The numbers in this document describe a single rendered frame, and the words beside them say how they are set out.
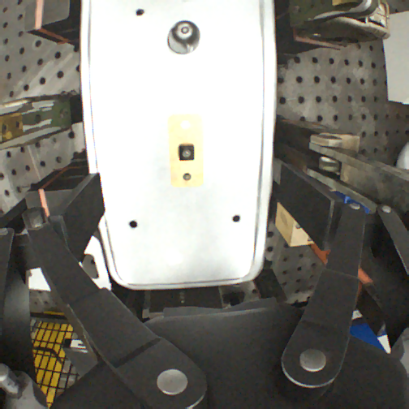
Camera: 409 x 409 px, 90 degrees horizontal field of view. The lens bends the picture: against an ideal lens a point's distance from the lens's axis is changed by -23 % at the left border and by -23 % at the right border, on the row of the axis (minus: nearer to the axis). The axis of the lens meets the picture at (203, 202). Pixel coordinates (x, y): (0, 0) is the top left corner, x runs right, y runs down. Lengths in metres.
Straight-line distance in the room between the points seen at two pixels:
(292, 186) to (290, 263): 0.65
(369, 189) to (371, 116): 0.57
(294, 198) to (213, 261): 0.21
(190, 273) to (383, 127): 0.68
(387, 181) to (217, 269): 0.26
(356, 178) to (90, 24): 0.32
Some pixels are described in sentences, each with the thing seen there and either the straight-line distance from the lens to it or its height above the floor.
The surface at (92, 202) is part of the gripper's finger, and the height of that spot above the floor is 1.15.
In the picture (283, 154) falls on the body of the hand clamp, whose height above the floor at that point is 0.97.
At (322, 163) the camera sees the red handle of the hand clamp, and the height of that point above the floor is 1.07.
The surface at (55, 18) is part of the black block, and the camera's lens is 0.36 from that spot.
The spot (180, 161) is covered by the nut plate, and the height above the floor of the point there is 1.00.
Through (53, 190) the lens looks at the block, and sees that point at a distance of 0.37.
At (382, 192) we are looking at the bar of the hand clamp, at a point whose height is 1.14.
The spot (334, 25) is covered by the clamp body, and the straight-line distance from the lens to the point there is 0.31.
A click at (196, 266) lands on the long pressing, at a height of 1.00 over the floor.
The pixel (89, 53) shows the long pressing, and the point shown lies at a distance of 0.31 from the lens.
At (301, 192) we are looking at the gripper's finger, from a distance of 0.17.
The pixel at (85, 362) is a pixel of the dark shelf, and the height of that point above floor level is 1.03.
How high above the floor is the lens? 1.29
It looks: 66 degrees down
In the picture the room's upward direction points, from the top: 165 degrees clockwise
